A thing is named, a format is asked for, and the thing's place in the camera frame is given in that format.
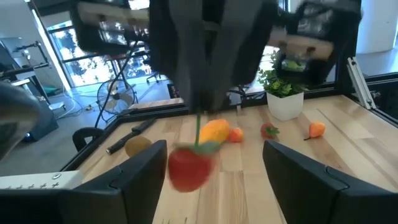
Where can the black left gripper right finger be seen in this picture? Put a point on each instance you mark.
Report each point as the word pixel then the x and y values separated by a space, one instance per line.
pixel 326 202

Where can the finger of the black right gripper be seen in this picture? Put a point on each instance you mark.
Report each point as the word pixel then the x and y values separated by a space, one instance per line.
pixel 242 46
pixel 180 46

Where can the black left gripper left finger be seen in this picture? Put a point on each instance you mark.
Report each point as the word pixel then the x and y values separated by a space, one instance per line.
pixel 93 205

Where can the brown kiwi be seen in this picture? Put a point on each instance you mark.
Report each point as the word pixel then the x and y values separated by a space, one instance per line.
pixel 136 145

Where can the black marker pen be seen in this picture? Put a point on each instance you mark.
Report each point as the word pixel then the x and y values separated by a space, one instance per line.
pixel 130 134

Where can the orange yellow mango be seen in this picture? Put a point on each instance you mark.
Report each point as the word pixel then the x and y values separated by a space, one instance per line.
pixel 214 130

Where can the small orange apricot with leaf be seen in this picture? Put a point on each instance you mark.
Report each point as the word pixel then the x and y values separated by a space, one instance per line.
pixel 236 135

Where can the red strawberry with green leaves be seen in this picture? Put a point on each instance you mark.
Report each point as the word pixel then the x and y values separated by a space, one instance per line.
pixel 189 168
pixel 268 130

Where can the green plant in white pot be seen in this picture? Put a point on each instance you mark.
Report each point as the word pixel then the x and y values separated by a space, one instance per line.
pixel 284 104

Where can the white perforated shelf riser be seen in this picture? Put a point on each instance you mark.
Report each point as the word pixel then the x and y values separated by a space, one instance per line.
pixel 37 180

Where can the black floor fan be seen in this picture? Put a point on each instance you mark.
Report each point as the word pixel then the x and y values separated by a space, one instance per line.
pixel 116 96

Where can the black computer tower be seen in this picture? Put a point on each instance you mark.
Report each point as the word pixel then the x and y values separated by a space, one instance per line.
pixel 46 119

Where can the wooden top desk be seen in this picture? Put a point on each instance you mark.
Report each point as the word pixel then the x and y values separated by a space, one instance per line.
pixel 21 73

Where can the silver aluminium bracket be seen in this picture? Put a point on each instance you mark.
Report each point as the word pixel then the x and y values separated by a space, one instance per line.
pixel 360 84

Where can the black aluminium table frame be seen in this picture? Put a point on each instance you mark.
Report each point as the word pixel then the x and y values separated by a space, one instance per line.
pixel 149 112

